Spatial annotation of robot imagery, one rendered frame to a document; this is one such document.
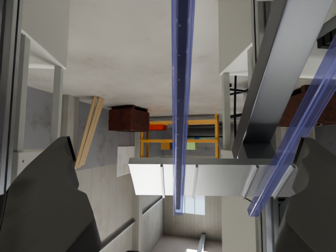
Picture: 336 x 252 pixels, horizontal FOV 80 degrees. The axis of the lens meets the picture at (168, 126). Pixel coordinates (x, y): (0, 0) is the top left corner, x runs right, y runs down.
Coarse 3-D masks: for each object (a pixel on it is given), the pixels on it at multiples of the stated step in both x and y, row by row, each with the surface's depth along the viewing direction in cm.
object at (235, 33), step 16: (224, 0) 97; (240, 0) 80; (224, 16) 97; (240, 16) 79; (224, 32) 96; (240, 32) 79; (224, 48) 96; (240, 48) 79; (320, 48) 74; (224, 64) 96; (240, 64) 90
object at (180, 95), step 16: (176, 0) 12; (192, 0) 12; (176, 16) 12; (192, 16) 12; (176, 32) 13; (192, 32) 13; (176, 48) 14; (176, 64) 14; (176, 80) 15; (176, 96) 16; (176, 112) 17; (176, 128) 18; (176, 144) 20; (176, 160) 21; (176, 176) 23; (176, 192) 26; (176, 208) 28
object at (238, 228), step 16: (224, 80) 100; (224, 96) 99; (224, 112) 98; (224, 128) 98; (224, 144) 97; (224, 208) 93; (240, 208) 77; (224, 224) 93; (240, 224) 77; (256, 224) 67; (224, 240) 93; (240, 240) 77; (256, 240) 66
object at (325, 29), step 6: (324, 24) 58; (330, 24) 57; (324, 30) 58; (330, 30) 57; (318, 36) 61; (324, 36) 59; (330, 36) 57; (318, 42) 61; (324, 42) 59; (330, 42) 58; (324, 48) 61
